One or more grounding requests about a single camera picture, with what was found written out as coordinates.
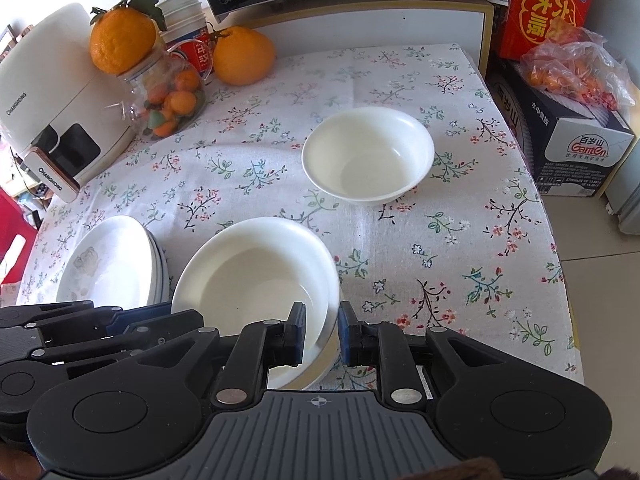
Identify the red chair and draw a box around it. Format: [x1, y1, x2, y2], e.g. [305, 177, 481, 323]
[0, 189, 39, 263]

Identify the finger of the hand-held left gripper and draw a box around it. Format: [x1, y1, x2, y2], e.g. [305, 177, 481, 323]
[29, 310, 206, 367]
[0, 301, 172, 346]

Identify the cluster of small oranges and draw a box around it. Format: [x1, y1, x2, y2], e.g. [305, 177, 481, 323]
[142, 67, 206, 138]

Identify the plastic bag of small oranges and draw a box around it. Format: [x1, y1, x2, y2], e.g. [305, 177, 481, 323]
[520, 27, 631, 111]

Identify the floral tablecloth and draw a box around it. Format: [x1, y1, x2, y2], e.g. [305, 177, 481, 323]
[15, 42, 586, 392]

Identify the dark cardboard box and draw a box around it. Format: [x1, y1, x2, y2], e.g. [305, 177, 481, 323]
[487, 57, 636, 199]

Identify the large orange with leaves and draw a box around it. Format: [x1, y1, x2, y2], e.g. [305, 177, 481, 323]
[89, 0, 167, 76]

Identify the white plate grey flower print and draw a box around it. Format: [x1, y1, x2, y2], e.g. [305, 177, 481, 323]
[55, 215, 162, 311]

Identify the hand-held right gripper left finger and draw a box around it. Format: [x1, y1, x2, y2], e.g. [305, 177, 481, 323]
[132, 301, 307, 407]

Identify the white bowl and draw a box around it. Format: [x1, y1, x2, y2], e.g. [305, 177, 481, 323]
[301, 107, 435, 206]
[280, 225, 344, 392]
[171, 217, 335, 391]

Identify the glass jar of kumquats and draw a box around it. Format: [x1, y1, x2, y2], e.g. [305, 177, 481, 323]
[107, 45, 208, 140]

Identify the red cardboard box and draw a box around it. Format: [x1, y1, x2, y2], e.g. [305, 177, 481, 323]
[497, 0, 603, 61]

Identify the white air fryer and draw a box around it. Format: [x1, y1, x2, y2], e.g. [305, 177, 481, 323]
[0, 2, 138, 204]

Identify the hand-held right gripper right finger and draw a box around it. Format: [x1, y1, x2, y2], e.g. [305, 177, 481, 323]
[337, 301, 507, 407]

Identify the stack of paper cups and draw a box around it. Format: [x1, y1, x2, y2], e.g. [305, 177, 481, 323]
[157, 0, 217, 80]

